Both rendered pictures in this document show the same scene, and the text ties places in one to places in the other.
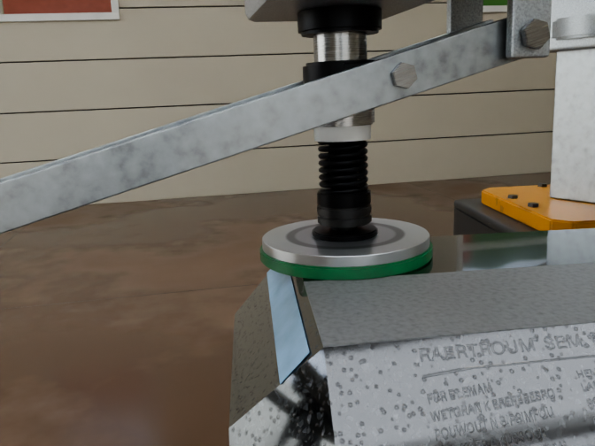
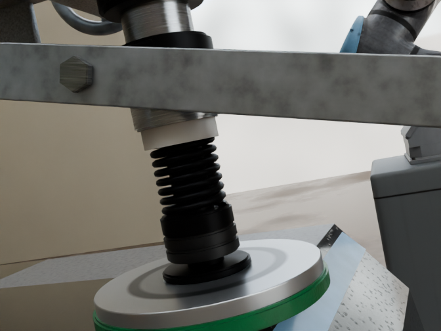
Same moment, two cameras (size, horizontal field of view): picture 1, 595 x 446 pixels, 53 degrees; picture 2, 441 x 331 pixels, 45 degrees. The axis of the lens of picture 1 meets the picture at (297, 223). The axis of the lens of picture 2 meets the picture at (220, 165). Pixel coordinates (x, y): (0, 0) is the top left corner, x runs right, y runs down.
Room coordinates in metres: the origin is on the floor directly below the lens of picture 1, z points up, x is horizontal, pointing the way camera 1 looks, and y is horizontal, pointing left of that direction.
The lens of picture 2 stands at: (1.17, 0.19, 1.02)
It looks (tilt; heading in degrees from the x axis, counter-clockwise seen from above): 3 degrees down; 208
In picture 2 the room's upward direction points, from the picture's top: 11 degrees counter-clockwise
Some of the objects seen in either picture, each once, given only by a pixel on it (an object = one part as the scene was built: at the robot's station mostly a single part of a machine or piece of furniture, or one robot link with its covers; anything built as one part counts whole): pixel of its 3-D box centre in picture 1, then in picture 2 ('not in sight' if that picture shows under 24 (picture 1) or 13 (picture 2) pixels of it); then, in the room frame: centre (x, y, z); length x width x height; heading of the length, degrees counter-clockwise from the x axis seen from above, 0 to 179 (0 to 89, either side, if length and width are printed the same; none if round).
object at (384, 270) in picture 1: (344, 242); (209, 280); (0.75, -0.06, 0.89); 0.22 x 0.22 x 0.04
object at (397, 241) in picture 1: (344, 238); (209, 276); (0.75, -0.06, 0.89); 0.21 x 0.21 x 0.01
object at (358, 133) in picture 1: (342, 125); (178, 124); (0.75, -0.06, 1.04); 0.07 x 0.07 x 0.04
